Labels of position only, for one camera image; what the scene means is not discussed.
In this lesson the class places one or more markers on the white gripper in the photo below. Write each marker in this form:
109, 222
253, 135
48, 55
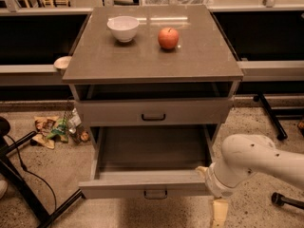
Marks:
211, 179

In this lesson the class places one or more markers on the grey drawer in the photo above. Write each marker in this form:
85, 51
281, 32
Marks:
152, 162
153, 112

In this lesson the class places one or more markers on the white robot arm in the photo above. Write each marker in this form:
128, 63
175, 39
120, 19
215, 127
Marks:
241, 157

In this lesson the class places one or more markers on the grey top drawer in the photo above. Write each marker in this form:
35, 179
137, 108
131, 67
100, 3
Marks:
153, 112

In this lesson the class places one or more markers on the grey drawer cabinet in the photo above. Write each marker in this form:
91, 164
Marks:
201, 66

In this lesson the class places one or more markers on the black caster leg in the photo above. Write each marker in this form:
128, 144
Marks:
279, 200

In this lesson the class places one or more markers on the black chair leg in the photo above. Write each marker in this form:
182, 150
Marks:
277, 113

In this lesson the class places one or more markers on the grey railing ledge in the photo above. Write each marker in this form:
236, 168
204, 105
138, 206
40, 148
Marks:
254, 71

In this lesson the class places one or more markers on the red apple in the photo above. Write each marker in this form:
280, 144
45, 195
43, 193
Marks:
168, 38

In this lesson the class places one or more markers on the snack bags pile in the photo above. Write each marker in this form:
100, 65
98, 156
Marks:
68, 127

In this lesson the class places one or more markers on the white bowl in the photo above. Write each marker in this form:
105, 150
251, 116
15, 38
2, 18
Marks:
123, 28

